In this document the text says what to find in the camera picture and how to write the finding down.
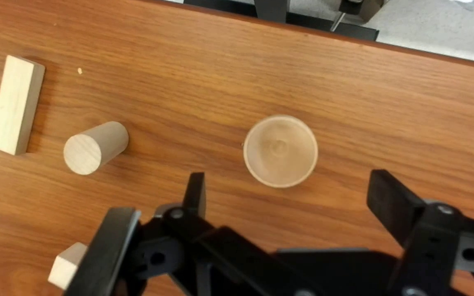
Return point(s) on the long rectangular wooden block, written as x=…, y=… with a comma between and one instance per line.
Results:
x=17, y=103

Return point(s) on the small wooden cube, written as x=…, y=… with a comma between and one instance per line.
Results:
x=66, y=264

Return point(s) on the wooden goblet cup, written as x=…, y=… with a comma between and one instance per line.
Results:
x=280, y=149

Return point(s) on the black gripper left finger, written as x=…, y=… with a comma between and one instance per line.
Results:
x=116, y=251

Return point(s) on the wooden cylinder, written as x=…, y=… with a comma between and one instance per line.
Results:
x=91, y=149

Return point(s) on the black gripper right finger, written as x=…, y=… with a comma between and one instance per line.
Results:
x=440, y=246

